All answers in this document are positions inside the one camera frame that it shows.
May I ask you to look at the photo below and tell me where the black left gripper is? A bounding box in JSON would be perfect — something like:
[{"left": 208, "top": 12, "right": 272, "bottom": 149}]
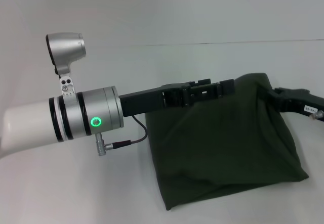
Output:
[{"left": 118, "top": 78, "right": 235, "bottom": 118}]

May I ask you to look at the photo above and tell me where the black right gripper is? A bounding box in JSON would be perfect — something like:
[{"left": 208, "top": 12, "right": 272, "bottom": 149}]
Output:
[{"left": 266, "top": 86, "right": 324, "bottom": 120}]

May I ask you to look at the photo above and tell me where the dark green FREE! t-shirt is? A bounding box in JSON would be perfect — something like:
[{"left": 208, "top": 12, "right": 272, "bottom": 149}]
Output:
[{"left": 145, "top": 72, "right": 310, "bottom": 205}]

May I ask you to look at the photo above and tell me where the right arm silver plug cable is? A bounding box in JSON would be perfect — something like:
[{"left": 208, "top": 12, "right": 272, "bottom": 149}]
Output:
[{"left": 311, "top": 109, "right": 324, "bottom": 121}]

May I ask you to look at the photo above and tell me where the arm silver plug cable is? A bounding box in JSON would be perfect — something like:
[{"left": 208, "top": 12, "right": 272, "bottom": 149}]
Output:
[
  {"left": 311, "top": 109, "right": 324, "bottom": 121},
  {"left": 95, "top": 115, "right": 149, "bottom": 157}
]

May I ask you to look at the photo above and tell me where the left arm silver plug cable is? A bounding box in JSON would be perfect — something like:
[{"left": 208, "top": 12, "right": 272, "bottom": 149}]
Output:
[{"left": 95, "top": 115, "right": 149, "bottom": 157}]

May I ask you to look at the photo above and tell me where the silver left camera bracket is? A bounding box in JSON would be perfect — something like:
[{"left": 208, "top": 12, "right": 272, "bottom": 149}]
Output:
[{"left": 60, "top": 75, "right": 76, "bottom": 97}]

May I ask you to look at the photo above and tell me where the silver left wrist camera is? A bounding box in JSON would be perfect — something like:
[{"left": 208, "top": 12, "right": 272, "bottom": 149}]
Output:
[{"left": 46, "top": 32, "right": 87, "bottom": 75}]

